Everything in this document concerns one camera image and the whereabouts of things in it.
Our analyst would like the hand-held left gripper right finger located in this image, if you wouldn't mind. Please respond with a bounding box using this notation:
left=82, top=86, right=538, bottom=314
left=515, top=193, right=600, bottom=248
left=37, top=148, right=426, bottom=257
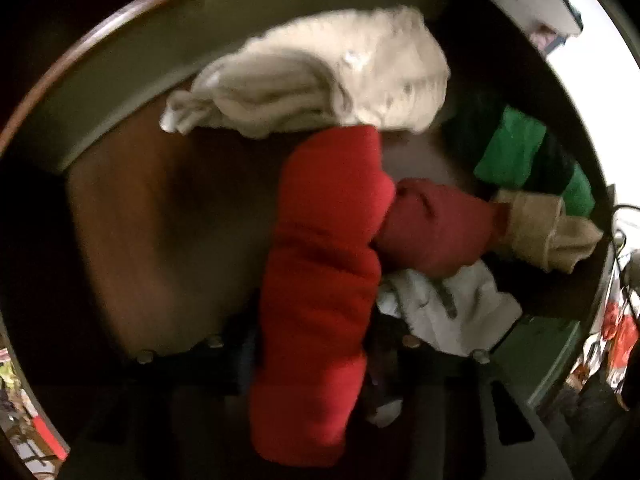
left=350, top=320, right=576, bottom=480

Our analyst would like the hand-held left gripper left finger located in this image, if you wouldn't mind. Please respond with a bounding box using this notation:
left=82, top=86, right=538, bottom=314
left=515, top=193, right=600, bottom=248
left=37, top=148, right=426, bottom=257
left=60, top=330, right=271, bottom=480

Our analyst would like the grey white underwear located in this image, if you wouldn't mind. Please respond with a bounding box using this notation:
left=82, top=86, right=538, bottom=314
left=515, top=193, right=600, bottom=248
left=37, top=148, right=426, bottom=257
left=365, top=260, right=523, bottom=428

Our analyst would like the dark red underwear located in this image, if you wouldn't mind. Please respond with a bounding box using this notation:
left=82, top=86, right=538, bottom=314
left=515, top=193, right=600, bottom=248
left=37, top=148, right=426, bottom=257
left=376, top=178, right=508, bottom=279

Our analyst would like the beige underwear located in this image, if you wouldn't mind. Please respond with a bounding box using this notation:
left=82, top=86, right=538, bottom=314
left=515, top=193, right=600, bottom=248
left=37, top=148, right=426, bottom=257
left=492, top=189, right=603, bottom=275

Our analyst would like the green black striped underwear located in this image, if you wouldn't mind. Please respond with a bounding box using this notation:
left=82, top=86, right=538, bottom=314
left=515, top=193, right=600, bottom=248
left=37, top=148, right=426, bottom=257
left=442, top=92, right=596, bottom=218

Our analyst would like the cream knit underwear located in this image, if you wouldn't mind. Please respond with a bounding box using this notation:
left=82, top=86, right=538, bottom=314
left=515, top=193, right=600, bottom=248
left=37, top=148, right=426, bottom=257
left=160, top=5, right=451, bottom=138

